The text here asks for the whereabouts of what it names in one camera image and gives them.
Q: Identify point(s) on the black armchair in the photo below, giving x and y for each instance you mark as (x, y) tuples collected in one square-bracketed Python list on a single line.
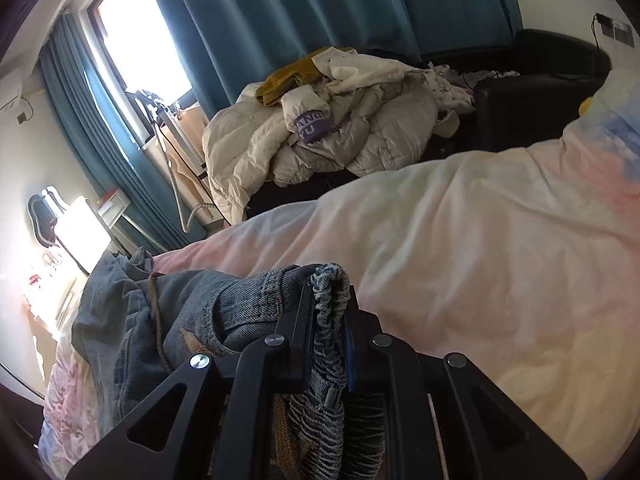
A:
[(525, 92)]

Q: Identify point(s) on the white air conditioner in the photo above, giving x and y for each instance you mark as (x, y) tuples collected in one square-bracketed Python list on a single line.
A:
[(11, 88)]

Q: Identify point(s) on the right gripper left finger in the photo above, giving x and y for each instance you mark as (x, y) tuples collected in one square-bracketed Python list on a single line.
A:
[(211, 418)]

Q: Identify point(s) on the white dresser desk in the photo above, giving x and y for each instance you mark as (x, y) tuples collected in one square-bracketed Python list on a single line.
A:
[(52, 292)]

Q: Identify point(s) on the right teal curtain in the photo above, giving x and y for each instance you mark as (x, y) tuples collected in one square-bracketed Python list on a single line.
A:
[(223, 45)]

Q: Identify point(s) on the teal curtain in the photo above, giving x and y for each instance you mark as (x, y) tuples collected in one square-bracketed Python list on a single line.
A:
[(223, 45), (100, 139)]

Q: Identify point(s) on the mustard yellow garment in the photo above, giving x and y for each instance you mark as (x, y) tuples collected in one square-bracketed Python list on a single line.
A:
[(287, 78)]

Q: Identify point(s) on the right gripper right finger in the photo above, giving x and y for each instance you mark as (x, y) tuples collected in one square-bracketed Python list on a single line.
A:
[(443, 418)]

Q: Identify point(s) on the wall power socket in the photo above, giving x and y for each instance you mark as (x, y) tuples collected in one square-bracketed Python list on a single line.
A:
[(609, 33)]

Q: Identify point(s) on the left teal curtain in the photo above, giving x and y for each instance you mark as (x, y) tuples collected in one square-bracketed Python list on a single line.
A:
[(100, 139)]

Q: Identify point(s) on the silver tripod stand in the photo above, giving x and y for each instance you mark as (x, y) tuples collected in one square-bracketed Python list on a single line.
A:
[(153, 113)]

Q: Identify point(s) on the grey denim jeans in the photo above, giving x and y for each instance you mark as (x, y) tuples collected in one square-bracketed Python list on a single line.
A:
[(135, 326)]

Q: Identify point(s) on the white chair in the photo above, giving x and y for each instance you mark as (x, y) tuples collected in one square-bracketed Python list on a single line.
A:
[(82, 234)]

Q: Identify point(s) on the cream puffer jacket pile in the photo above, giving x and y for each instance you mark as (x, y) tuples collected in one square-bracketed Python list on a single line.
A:
[(364, 115)]

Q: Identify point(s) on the vanity mirror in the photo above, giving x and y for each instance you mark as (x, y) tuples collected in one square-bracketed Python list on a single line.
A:
[(45, 209)]

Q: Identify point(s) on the yellow plush toy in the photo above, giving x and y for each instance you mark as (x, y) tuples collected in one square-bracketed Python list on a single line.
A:
[(584, 106)]

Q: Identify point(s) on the pastel tie-dye duvet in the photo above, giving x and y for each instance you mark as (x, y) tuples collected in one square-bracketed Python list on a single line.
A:
[(527, 261)]

